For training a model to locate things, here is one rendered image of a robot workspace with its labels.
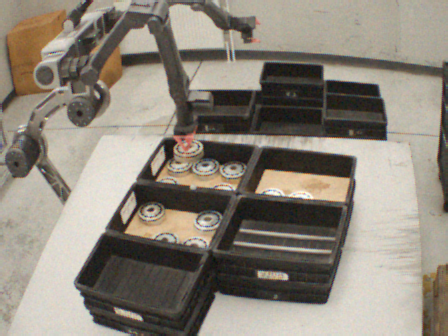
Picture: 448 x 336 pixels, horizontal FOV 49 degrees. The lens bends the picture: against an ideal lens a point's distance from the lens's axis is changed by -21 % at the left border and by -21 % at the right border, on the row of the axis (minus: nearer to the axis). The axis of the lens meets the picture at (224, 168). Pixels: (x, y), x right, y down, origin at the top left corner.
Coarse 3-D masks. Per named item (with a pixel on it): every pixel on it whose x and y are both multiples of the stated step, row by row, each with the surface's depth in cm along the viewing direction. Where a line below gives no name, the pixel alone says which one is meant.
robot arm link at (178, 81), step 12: (168, 12) 171; (156, 24) 163; (168, 24) 170; (156, 36) 172; (168, 36) 172; (168, 48) 177; (168, 60) 182; (180, 60) 185; (168, 72) 187; (180, 72) 187; (168, 84) 191; (180, 84) 190
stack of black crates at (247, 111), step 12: (216, 96) 345; (228, 96) 344; (240, 96) 342; (252, 96) 334; (216, 108) 346; (228, 108) 345; (240, 108) 344; (252, 108) 326; (204, 120) 324; (216, 120) 322; (228, 120) 321; (240, 120) 320; (252, 120) 332; (204, 132) 327; (216, 132) 326; (228, 132) 325; (240, 132) 323
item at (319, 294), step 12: (336, 264) 196; (216, 276) 193; (228, 276) 191; (228, 288) 196; (240, 288) 194; (252, 288) 192; (264, 288) 191; (276, 288) 189; (288, 288) 188; (300, 288) 185; (312, 288) 183; (324, 288) 181; (276, 300) 192; (288, 300) 191; (300, 300) 190; (312, 300) 188; (324, 300) 187
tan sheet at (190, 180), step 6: (162, 174) 239; (168, 174) 239; (192, 174) 237; (156, 180) 236; (180, 180) 235; (186, 180) 235; (192, 180) 234; (198, 180) 234; (210, 180) 233; (216, 180) 233; (204, 186) 230; (210, 186) 230; (234, 186) 228
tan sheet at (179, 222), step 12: (168, 216) 218; (180, 216) 217; (192, 216) 216; (132, 228) 213; (144, 228) 213; (156, 228) 212; (168, 228) 212; (180, 228) 212; (192, 228) 211; (180, 240) 206
